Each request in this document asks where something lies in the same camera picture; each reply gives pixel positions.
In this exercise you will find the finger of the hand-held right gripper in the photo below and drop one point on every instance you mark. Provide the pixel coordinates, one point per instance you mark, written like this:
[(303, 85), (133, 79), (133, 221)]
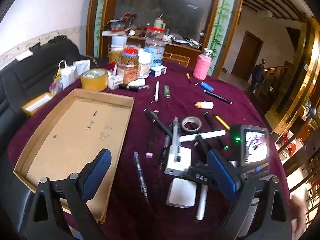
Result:
[(200, 176)]

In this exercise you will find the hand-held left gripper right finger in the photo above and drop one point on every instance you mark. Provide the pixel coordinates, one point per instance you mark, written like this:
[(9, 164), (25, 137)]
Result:
[(222, 177)]

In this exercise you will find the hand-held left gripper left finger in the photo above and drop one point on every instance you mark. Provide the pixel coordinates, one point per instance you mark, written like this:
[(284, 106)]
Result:
[(98, 172)]

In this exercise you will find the white square charger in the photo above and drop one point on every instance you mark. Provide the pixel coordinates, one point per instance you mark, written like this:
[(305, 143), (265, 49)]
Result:
[(181, 192)]

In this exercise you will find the white power adapter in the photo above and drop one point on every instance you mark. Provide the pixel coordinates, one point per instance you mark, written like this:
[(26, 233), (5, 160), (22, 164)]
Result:
[(183, 157)]

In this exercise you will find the clear barrel gel pen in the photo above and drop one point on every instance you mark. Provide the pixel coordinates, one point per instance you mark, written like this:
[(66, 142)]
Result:
[(140, 175)]

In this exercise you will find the shallow cardboard box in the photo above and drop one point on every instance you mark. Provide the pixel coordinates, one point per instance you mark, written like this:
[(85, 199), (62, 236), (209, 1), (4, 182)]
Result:
[(75, 135)]

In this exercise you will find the black tape roll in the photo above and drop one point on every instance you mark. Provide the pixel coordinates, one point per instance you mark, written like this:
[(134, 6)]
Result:
[(186, 127)]

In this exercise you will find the black pen with pink ends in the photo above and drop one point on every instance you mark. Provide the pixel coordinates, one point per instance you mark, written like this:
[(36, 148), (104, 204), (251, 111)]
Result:
[(150, 140)]

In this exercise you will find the person's right hand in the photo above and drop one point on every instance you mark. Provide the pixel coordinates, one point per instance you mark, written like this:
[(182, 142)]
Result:
[(298, 212)]

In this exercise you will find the white marker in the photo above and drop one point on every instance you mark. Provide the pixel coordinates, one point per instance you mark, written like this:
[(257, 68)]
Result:
[(212, 134), (202, 202)]

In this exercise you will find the maroon tablecloth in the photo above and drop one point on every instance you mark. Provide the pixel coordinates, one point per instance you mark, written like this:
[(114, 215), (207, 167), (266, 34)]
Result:
[(250, 110)]

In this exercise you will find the yellow and black pen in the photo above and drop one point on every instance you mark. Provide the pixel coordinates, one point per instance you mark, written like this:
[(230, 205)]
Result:
[(222, 122)]

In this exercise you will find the black marker with green cap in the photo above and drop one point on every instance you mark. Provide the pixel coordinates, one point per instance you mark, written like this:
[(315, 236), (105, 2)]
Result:
[(215, 130)]

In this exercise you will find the silver grey pen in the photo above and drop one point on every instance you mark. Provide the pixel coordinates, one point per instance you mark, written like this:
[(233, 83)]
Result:
[(176, 135)]

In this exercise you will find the wooden chair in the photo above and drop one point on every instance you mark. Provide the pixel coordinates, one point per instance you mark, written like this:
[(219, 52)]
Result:
[(305, 160)]

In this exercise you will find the black marker with blue ends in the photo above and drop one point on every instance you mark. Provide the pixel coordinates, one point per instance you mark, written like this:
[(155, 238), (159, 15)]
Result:
[(217, 97)]

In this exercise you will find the white glue bottle orange cap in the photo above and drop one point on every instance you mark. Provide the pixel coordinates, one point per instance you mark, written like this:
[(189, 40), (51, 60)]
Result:
[(206, 105)]

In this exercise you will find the wooden stair railing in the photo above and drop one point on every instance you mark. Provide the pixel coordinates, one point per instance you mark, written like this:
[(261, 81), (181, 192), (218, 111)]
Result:
[(277, 80)]

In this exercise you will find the blue lighter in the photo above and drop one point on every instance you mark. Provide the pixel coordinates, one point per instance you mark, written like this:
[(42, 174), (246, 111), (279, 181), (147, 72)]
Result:
[(207, 86)]

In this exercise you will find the brown wooden door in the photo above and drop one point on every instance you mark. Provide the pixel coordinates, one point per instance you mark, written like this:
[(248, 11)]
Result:
[(246, 57)]

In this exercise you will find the green lighter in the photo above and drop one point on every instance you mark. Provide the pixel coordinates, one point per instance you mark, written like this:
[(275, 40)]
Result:
[(167, 91)]

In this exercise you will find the yellow padded envelope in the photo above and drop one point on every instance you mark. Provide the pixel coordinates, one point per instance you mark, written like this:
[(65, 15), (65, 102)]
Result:
[(37, 103)]

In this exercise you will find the yellow packing tape roll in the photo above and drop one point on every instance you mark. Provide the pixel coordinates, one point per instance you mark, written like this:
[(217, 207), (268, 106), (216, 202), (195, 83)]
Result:
[(94, 78)]

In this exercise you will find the small yellow and black tube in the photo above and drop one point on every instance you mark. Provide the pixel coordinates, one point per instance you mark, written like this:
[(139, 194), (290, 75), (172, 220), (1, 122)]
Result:
[(188, 77)]

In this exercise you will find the pink knit covered bottle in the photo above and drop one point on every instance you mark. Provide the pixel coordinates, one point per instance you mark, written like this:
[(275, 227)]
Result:
[(202, 66)]

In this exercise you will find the slim white pen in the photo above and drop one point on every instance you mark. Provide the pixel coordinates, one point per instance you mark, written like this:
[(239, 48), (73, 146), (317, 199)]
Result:
[(157, 91)]

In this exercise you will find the white tube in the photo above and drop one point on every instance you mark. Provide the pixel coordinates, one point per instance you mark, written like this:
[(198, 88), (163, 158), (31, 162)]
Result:
[(137, 82)]

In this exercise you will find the white paper bags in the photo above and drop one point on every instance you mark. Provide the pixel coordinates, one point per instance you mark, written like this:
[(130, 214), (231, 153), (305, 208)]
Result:
[(71, 73)]

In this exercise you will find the small white and blue box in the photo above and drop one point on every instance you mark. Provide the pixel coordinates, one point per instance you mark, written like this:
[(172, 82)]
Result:
[(158, 71)]

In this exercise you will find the black leather sofa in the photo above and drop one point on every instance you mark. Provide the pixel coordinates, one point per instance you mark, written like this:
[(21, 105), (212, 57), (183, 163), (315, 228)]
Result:
[(30, 80)]

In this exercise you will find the white plastic jar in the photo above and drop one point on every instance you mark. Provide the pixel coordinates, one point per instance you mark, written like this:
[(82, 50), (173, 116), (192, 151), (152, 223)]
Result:
[(145, 66)]

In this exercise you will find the wooden cabinet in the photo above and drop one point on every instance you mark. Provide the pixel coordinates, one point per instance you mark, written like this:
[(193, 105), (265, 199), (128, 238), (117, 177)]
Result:
[(180, 53)]

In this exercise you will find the gold jar with white lid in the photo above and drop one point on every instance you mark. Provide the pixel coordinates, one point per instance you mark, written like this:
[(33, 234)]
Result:
[(116, 52)]

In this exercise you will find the clear jar with blue label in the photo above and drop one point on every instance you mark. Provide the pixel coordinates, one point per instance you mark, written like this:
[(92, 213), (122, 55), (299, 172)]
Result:
[(155, 53)]

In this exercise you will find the wood framed mirror bamboo border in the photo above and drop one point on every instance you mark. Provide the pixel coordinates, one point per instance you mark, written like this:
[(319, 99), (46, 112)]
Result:
[(222, 17)]

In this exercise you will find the white paper sheet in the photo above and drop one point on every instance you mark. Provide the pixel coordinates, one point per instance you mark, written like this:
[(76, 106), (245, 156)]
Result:
[(24, 55)]

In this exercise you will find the clear jar with red lid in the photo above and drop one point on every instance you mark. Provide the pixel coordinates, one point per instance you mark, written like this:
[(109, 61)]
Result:
[(155, 33)]

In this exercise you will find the white tumbler with straw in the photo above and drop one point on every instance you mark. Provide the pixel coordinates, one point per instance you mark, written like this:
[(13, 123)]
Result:
[(159, 22)]

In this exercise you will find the golden door frame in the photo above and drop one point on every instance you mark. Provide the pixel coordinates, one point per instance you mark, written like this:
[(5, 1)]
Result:
[(300, 67)]

